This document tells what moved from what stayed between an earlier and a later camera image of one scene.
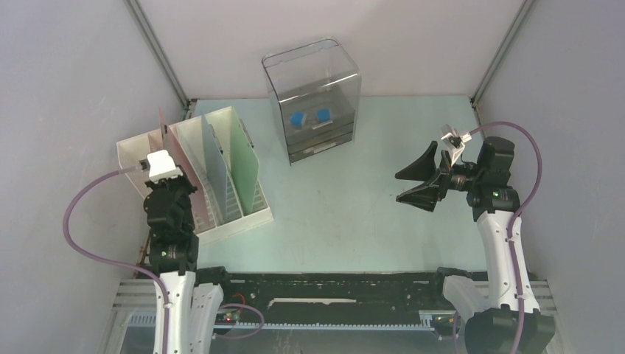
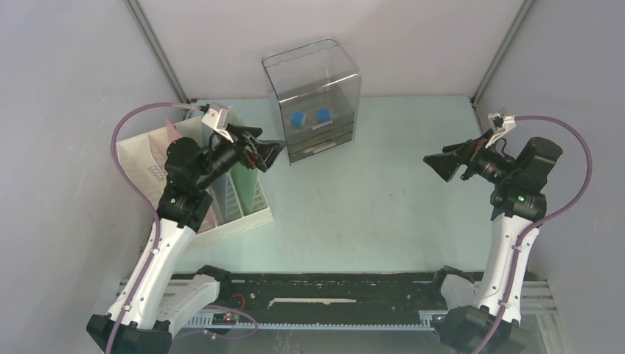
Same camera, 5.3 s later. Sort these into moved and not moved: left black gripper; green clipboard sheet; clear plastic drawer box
Moved: left black gripper
Not moved: green clipboard sheet; clear plastic drawer box
